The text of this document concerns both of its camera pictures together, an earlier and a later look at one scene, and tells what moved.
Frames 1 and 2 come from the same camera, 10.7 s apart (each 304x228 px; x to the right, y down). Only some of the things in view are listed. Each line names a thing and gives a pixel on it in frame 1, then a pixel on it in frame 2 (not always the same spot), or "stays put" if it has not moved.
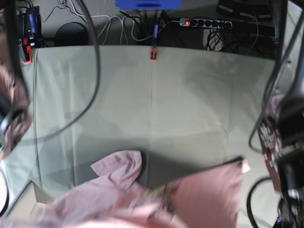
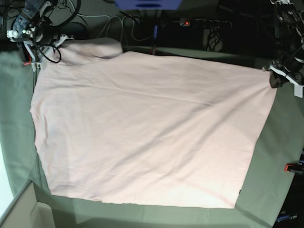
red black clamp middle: [154, 51] stays put
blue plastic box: [148, 4] stays put
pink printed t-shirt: [208, 199] → [115, 126]
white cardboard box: [26, 212] stays put
